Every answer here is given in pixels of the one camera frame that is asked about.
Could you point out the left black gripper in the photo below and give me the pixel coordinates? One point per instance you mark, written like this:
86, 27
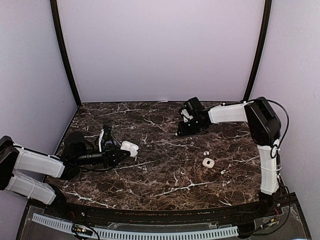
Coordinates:
108, 153

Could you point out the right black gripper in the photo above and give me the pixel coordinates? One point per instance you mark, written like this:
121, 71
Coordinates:
184, 131

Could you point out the white oval charging case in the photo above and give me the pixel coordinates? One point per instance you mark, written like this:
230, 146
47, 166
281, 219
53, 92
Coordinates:
130, 147

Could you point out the beige square charging case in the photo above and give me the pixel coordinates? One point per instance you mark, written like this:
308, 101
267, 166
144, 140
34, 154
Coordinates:
208, 163

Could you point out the purple round charging case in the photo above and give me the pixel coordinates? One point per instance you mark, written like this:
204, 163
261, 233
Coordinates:
111, 143

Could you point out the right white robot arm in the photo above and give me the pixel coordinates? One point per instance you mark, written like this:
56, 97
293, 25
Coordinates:
264, 126

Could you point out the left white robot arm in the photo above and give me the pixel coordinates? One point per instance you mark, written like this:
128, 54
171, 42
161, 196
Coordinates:
78, 154

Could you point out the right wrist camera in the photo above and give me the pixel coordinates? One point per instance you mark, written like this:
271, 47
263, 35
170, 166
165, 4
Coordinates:
188, 111

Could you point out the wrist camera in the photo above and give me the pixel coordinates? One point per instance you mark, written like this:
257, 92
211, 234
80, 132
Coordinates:
104, 137
188, 111

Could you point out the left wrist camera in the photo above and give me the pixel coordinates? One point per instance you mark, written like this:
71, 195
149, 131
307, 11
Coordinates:
104, 137

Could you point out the black front rail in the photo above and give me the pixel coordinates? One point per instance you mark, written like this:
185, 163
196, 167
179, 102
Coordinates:
100, 215

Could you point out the right black frame post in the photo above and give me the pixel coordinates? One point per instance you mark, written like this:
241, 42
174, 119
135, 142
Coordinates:
259, 49

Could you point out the black frame post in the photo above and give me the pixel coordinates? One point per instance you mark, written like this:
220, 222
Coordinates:
63, 51
259, 49

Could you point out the white slotted cable duct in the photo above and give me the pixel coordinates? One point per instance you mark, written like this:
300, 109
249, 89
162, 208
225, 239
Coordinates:
98, 233

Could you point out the left black frame post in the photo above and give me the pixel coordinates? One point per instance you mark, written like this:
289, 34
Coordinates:
63, 51

